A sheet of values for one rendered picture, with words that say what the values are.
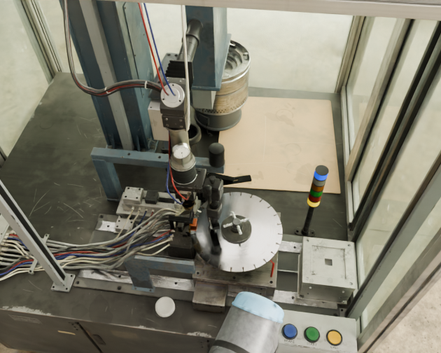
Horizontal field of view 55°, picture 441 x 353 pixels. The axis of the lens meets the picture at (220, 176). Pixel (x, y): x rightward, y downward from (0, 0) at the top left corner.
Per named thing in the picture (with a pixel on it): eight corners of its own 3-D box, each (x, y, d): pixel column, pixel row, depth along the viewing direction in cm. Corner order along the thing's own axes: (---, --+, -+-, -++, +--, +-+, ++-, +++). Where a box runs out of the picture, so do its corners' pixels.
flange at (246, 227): (257, 230, 153) (258, 226, 151) (235, 248, 149) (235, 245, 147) (236, 211, 158) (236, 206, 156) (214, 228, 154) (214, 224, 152)
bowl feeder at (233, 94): (250, 98, 226) (253, 39, 197) (245, 141, 207) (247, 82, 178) (193, 94, 229) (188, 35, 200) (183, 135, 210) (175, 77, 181)
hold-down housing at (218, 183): (224, 211, 144) (223, 173, 128) (220, 222, 141) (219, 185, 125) (208, 206, 145) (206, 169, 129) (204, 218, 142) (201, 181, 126)
